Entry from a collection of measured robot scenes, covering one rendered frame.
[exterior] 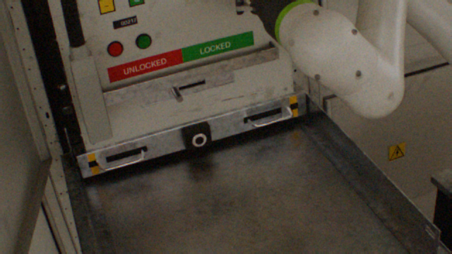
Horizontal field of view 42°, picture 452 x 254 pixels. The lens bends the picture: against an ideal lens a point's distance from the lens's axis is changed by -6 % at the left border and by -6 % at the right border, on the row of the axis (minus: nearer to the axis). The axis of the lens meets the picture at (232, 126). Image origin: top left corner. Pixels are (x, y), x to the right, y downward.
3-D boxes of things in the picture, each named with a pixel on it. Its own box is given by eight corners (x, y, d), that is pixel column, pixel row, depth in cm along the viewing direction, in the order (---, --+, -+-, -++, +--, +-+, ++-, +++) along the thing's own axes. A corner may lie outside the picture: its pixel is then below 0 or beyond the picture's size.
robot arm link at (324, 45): (342, 9, 84) (294, 69, 86) (391, 55, 91) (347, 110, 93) (299, -18, 95) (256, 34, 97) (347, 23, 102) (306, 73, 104)
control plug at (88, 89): (114, 138, 119) (95, 59, 110) (90, 145, 118) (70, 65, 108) (106, 120, 125) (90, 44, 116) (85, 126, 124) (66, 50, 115)
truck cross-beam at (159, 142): (306, 113, 145) (305, 92, 142) (82, 178, 132) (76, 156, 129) (297, 104, 149) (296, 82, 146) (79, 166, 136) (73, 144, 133)
